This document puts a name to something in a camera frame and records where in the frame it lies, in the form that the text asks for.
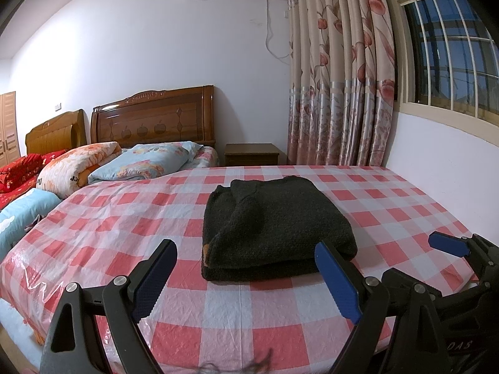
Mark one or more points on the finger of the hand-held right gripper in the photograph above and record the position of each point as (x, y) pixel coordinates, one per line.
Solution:
(448, 243)
(395, 278)

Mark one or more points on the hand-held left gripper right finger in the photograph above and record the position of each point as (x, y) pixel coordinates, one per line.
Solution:
(337, 282)

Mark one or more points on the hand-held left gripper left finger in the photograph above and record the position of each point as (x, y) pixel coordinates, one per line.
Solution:
(154, 280)

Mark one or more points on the dark knitted sweater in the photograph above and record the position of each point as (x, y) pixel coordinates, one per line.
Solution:
(273, 226)

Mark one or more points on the pink checked bed cover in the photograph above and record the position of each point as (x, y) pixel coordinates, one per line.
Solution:
(117, 218)

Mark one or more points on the blue floral pillow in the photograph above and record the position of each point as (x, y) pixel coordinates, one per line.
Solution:
(144, 161)

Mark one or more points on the orange floral quilt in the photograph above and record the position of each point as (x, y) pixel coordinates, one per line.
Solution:
(74, 167)

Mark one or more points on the light blue blanket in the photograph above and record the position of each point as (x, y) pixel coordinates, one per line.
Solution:
(23, 214)

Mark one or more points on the wooden nightstand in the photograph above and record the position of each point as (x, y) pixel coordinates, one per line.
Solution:
(251, 154)

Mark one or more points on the carved wooden headboard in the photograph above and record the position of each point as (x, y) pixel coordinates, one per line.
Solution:
(156, 117)

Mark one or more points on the red patterned blanket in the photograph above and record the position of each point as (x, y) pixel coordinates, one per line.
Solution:
(19, 171)

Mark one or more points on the plain wooden headboard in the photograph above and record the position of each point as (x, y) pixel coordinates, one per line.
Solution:
(54, 136)

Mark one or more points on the barred window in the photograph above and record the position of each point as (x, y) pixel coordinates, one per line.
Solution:
(448, 39)

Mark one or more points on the pink floral curtain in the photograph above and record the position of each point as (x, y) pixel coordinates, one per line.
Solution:
(339, 70)

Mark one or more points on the wooden wardrobe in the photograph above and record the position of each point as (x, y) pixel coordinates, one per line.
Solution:
(8, 128)

